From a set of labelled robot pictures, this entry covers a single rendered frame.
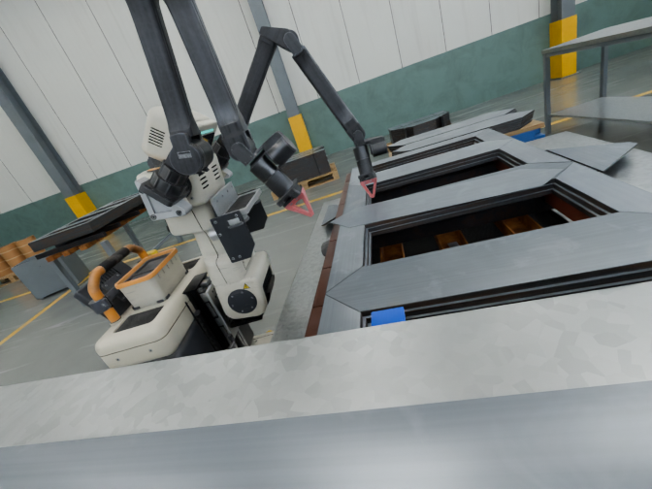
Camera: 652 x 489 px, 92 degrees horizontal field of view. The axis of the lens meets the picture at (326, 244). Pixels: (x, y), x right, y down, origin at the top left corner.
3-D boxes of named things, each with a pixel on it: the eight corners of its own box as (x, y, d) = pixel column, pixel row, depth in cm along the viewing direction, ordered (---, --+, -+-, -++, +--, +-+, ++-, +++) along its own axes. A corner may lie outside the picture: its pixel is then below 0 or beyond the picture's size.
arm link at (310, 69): (281, 45, 112) (278, 40, 102) (294, 32, 110) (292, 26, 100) (353, 143, 127) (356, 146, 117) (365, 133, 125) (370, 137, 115)
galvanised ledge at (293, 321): (355, 198, 198) (353, 194, 197) (333, 358, 84) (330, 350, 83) (325, 207, 203) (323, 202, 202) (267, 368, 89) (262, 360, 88)
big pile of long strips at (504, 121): (513, 114, 198) (512, 105, 196) (543, 122, 163) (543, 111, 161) (388, 152, 218) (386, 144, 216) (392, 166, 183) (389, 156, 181)
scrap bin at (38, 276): (91, 273, 510) (68, 242, 487) (80, 284, 471) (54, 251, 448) (51, 288, 501) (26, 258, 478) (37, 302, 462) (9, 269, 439)
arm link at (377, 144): (349, 129, 124) (352, 132, 116) (378, 120, 123) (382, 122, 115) (357, 159, 129) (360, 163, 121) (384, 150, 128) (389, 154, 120)
